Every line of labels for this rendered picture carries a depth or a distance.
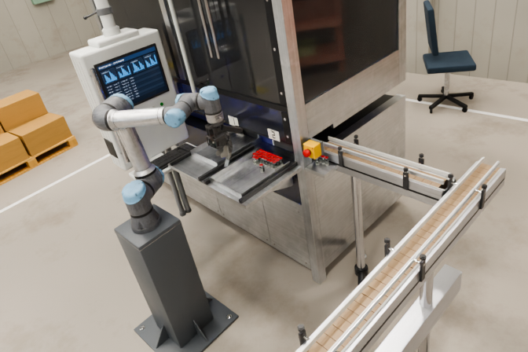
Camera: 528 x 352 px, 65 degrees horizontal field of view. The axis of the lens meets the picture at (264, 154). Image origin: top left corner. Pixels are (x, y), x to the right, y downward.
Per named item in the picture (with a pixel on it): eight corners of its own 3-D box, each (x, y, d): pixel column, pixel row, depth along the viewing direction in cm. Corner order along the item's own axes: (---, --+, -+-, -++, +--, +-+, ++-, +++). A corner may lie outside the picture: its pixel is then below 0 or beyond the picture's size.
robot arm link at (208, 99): (201, 85, 181) (219, 84, 179) (207, 108, 187) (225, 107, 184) (194, 92, 175) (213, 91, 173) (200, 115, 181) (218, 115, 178)
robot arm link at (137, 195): (123, 215, 205) (114, 193, 198) (137, 199, 215) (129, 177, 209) (144, 217, 201) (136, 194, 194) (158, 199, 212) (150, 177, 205)
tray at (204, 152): (234, 131, 267) (232, 126, 265) (262, 141, 249) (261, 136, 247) (191, 155, 248) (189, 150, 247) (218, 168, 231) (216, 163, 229)
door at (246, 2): (233, 91, 235) (210, -20, 206) (288, 106, 206) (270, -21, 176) (232, 92, 235) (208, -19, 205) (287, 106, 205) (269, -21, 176)
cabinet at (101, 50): (175, 131, 300) (141, 21, 261) (190, 137, 287) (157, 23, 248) (111, 163, 273) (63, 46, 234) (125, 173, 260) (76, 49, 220)
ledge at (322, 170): (322, 158, 225) (321, 155, 224) (341, 165, 216) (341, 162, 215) (305, 170, 218) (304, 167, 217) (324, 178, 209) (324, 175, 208)
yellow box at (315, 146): (313, 149, 215) (312, 137, 212) (324, 153, 211) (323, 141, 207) (303, 155, 211) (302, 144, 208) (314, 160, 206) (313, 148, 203)
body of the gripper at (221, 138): (207, 147, 190) (201, 123, 184) (222, 138, 195) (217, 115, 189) (218, 151, 185) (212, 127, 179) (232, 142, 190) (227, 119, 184)
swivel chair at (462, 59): (478, 94, 445) (489, -4, 395) (468, 118, 407) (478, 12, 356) (422, 90, 476) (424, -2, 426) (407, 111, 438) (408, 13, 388)
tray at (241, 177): (257, 153, 237) (256, 148, 235) (290, 166, 219) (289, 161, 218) (210, 182, 219) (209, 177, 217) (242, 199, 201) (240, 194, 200)
